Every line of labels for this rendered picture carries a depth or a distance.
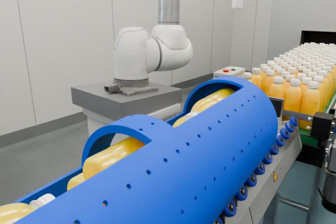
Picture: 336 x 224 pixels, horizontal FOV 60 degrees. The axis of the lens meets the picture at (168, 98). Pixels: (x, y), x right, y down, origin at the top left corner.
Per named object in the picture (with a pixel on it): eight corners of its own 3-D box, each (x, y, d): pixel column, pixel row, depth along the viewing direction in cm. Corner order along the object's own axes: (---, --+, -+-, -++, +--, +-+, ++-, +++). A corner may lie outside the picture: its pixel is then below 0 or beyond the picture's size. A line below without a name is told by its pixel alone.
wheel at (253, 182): (251, 175, 86) (257, 173, 85) (253, 189, 83) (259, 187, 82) (242, 169, 84) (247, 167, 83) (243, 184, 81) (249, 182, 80)
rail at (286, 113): (234, 106, 147) (234, 100, 146) (234, 105, 147) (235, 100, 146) (321, 124, 125) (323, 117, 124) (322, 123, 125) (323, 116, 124)
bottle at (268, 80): (267, 111, 151) (271, 76, 145) (256, 107, 157) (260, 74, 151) (276, 109, 154) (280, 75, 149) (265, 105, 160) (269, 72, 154)
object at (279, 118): (257, 122, 132) (259, 96, 128) (258, 120, 134) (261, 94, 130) (279, 127, 127) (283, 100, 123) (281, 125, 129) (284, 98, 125)
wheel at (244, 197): (242, 187, 80) (248, 185, 79) (243, 203, 78) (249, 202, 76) (231, 182, 78) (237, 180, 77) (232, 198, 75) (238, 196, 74)
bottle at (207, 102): (215, 88, 88) (182, 104, 74) (237, 88, 84) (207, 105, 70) (217, 110, 90) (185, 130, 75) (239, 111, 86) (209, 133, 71)
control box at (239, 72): (212, 90, 155) (213, 71, 152) (227, 82, 171) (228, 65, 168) (229, 93, 150) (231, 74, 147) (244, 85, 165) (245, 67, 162)
